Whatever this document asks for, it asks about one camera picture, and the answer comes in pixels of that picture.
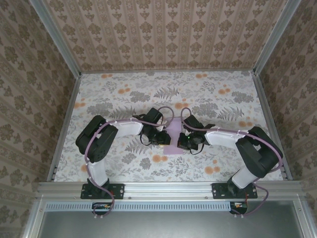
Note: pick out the purple paper sheet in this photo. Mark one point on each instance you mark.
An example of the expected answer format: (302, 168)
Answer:
(174, 129)

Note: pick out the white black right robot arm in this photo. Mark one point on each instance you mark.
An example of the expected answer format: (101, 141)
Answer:
(244, 177)

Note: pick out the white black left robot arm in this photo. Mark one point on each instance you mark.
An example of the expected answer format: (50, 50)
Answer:
(97, 171)

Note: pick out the floral patterned table cover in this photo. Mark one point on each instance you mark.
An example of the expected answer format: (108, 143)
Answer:
(148, 168)

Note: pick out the grey metal panel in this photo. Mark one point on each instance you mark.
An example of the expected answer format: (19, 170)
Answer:
(158, 225)

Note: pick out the aluminium mounting rail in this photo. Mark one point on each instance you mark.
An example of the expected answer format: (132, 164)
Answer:
(168, 189)

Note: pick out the thin aluminium frame rail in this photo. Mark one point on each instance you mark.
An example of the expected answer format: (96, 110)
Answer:
(123, 72)

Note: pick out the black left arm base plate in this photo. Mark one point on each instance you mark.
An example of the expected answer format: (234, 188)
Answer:
(119, 191)

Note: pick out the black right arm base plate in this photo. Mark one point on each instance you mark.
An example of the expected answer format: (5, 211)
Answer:
(219, 191)

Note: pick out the aluminium frame side rail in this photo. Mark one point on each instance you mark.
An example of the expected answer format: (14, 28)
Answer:
(65, 124)
(264, 100)

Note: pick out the short aluminium frame post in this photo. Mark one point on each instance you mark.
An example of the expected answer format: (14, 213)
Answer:
(33, 218)
(303, 223)

